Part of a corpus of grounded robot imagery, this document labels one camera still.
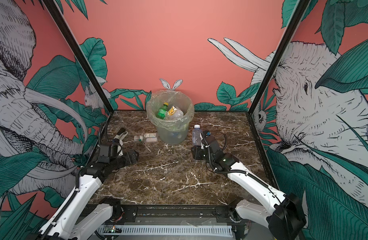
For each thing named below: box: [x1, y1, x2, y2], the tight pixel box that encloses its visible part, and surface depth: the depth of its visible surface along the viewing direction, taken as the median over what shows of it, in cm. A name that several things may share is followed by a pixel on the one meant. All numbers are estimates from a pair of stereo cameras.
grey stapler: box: [113, 127, 128, 141], surface depth 103 cm
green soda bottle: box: [156, 102, 169, 120], surface depth 97 cm
